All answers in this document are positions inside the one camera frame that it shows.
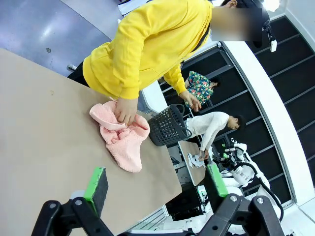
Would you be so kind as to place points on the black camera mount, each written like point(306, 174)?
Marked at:
point(267, 30)

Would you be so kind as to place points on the person's left hand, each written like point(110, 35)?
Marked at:
point(193, 99)

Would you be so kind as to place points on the person's right forearm yellow sleeve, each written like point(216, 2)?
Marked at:
point(128, 78)

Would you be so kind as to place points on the person in yellow hoodie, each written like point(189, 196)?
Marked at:
point(147, 49)

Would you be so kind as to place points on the white chair leg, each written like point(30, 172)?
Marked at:
point(71, 67)

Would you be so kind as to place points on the person in floral top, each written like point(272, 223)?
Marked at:
point(199, 86)

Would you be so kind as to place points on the brown background table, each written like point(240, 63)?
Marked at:
point(194, 172)

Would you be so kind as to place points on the white cloth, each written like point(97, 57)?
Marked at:
point(194, 159)

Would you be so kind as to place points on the person's left forearm yellow sleeve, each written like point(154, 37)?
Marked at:
point(176, 81)

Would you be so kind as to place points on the dark grey plastic basket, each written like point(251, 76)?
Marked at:
point(167, 130)

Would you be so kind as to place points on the white cabinet panel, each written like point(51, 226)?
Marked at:
point(153, 96)

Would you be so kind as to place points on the aluminium table frame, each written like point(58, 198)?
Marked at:
point(152, 218)

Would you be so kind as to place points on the small white box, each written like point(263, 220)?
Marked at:
point(273, 46)

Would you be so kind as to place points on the pink terry towel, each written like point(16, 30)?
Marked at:
point(125, 147)

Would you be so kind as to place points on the person's right hand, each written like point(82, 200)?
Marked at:
point(126, 110)

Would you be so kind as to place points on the person in white sweater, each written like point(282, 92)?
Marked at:
point(211, 123)

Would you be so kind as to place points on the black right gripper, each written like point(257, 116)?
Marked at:
point(225, 164)

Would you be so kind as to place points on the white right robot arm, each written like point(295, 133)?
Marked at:
point(242, 175)

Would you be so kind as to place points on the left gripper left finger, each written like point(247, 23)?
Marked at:
point(97, 186)

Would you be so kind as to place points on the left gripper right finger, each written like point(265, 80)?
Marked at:
point(215, 186)

